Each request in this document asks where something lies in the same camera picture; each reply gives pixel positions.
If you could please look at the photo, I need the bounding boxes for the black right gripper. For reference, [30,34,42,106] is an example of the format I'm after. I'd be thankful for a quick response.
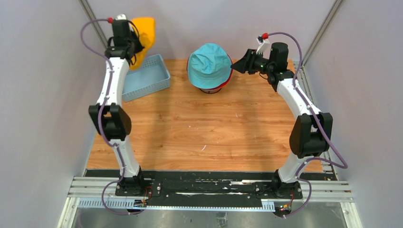
[230,49,273,75]

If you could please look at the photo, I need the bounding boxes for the yellow bucket hat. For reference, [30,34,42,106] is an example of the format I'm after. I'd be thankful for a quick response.
[129,17,156,70]

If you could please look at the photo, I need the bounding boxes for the teal bucket hat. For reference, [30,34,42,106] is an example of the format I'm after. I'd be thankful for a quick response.
[187,43,232,89]

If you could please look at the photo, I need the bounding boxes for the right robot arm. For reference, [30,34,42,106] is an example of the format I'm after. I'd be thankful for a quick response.
[231,42,333,198]

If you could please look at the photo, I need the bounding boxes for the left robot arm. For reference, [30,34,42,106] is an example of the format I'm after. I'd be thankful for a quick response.
[88,14,146,196]

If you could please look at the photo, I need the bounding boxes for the teal plastic basket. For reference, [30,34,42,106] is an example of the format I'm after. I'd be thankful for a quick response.
[122,54,171,102]

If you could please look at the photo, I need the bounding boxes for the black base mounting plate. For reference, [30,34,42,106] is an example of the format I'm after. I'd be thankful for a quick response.
[85,169,338,207]

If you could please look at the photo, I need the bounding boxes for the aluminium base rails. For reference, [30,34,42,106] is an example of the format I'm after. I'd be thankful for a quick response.
[58,170,362,228]

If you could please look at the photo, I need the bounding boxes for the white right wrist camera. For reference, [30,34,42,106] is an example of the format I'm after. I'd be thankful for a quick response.
[256,36,271,55]

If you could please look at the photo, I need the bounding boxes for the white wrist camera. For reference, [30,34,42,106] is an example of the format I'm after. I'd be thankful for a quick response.
[256,36,271,55]
[115,14,127,20]

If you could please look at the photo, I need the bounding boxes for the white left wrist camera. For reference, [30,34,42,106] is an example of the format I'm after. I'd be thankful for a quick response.
[115,14,127,20]

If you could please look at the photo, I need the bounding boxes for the left aluminium corner rail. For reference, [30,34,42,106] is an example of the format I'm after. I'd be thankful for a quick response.
[78,0,107,49]

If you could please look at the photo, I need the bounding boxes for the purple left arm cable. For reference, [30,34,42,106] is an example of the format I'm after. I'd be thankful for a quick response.
[80,18,126,216]

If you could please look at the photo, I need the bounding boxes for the aluminium corner frame rail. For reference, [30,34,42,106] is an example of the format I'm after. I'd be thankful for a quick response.
[298,0,346,181]

